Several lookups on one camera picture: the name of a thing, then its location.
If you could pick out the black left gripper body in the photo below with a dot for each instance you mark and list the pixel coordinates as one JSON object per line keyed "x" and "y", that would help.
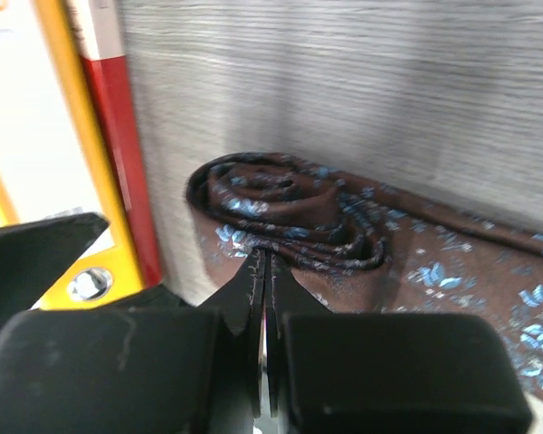
{"x": 34, "y": 255}

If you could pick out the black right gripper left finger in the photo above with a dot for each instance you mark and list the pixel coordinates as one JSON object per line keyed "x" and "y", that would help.
{"x": 137, "y": 369}

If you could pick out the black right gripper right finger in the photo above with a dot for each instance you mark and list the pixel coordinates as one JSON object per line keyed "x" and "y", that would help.
{"x": 384, "y": 373}

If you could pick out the brown blue-flowered tie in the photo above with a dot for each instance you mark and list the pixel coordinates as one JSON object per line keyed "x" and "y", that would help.
{"x": 360, "y": 245}

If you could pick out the yellow binder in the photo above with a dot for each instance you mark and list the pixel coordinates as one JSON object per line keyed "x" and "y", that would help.
{"x": 53, "y": 161}

